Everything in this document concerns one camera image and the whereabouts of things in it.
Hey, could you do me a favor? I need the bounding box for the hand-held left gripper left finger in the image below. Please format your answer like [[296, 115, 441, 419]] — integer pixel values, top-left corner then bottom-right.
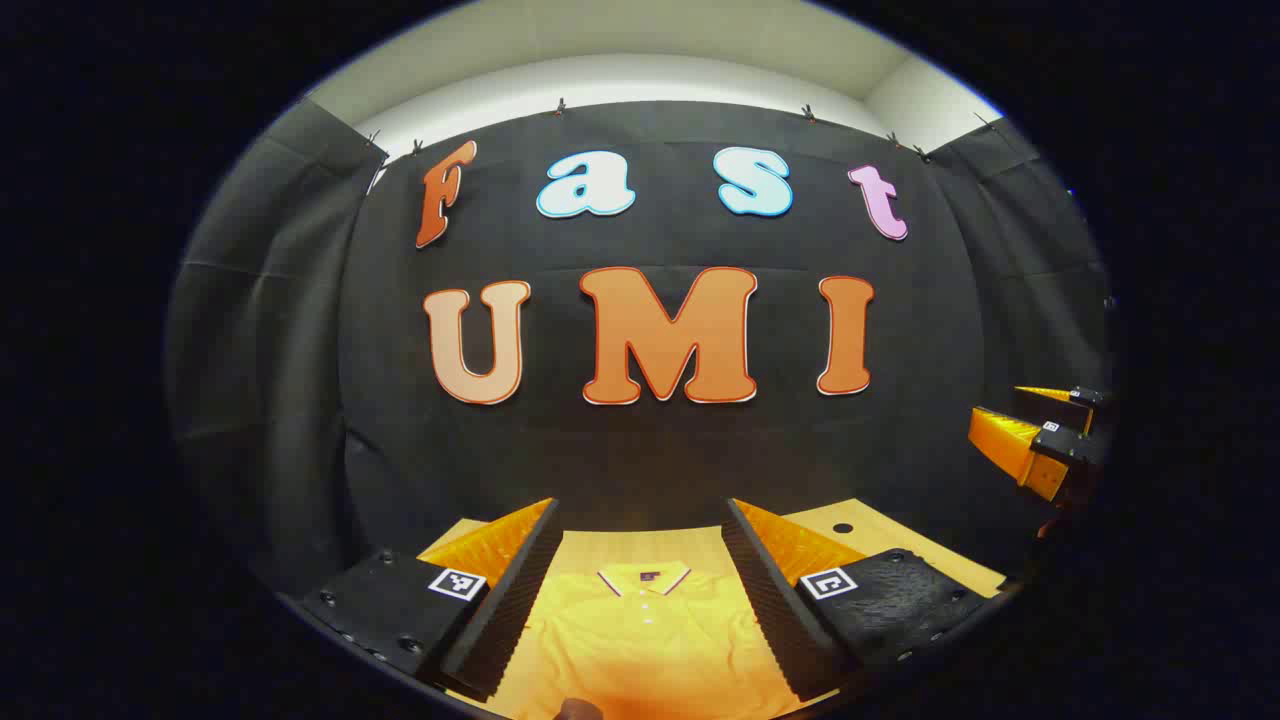
[[300, 497, 563, 703]]

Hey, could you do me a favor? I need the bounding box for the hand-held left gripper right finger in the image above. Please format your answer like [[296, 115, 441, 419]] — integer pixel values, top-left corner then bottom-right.
[[720, 497, 1006, 703]]

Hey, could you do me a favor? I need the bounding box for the orange polo T-shirt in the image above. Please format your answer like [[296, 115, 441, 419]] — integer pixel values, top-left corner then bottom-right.
[[485, 562, 836, 720]]

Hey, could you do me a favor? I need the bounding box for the black backdrop cloth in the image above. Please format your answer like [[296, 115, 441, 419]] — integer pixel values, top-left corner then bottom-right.
[[165, 95, 1116, 591]]

